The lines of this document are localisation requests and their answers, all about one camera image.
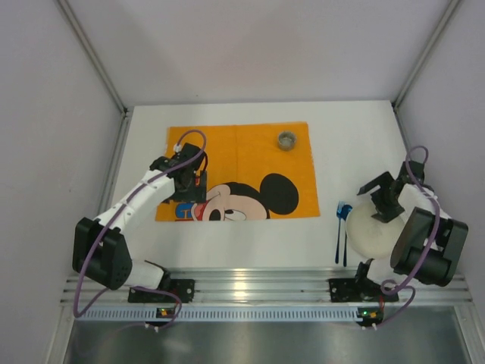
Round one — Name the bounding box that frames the cream round plate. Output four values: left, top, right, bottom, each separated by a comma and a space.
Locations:
346, 202, 405, 259

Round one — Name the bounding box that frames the orange Mickey Mouse placemat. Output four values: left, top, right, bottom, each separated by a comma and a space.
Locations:
155, 121, 320, 222

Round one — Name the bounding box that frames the small grey cup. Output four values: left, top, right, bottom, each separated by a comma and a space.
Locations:
277, 130, 297, 152

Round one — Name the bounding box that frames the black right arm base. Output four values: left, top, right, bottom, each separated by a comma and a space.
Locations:
328, 259, 399, 303

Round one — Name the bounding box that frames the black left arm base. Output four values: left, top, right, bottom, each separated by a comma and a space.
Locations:
128, 278, 195, 303

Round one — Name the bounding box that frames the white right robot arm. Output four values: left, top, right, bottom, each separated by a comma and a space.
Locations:
346, 161, 468, 287

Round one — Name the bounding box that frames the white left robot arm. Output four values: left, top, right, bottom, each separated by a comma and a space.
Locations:
73, 143, 208, 290

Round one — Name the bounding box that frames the aluminium mounting rail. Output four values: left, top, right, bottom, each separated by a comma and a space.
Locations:
60, 268, 473, 306

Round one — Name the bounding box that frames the slotted grey cable duct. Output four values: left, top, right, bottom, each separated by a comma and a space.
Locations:
75, 306, 383, 323

